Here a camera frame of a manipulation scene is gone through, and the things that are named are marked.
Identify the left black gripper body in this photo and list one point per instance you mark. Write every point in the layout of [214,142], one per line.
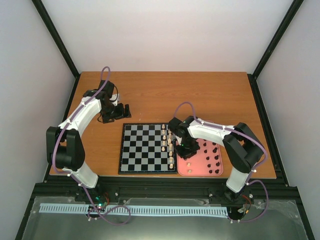
[109,113]

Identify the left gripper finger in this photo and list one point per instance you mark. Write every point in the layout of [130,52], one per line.
[121,110]
[127,112]

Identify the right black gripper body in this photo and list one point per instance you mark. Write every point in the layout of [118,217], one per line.
[189,147]

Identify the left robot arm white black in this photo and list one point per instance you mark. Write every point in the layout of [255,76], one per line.
[64,147]

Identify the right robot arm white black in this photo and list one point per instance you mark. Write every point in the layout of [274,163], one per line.
[245,153]

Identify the black white chess board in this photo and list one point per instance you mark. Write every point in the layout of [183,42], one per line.
[141,150]

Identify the pink plastic tray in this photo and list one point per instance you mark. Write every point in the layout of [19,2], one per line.
[208,161]

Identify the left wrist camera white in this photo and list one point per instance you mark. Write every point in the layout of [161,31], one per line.
[115,99]

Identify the light blue slotted cable duct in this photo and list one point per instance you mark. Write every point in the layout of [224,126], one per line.
[136,210]

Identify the black aluminium frame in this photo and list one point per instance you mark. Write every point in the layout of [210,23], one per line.
[161,188]

